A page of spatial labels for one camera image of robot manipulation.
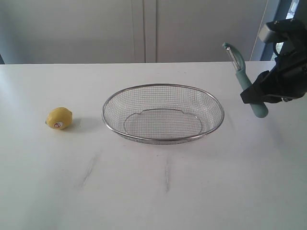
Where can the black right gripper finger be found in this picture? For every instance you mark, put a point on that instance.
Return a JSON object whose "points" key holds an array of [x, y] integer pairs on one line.
{"points": [[269, 87]]}

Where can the teal handled vegetable peeler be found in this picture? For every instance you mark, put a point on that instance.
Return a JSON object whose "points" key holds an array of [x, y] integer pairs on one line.
{"points": [[260, 110]]}

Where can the yellow lemon with sticker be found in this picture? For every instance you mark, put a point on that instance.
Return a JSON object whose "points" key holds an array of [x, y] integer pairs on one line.
{"points": [[59, 118]]}

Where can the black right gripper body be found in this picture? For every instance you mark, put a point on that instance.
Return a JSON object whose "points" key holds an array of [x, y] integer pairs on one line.
{"points": [[294, 62]]}

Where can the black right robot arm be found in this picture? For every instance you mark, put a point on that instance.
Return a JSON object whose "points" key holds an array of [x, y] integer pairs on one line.
{"points": [[296, 34]]}

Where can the oval wire mesh basket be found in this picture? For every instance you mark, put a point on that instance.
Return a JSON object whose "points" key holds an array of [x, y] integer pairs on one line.
{"points": [[162, 113]]}

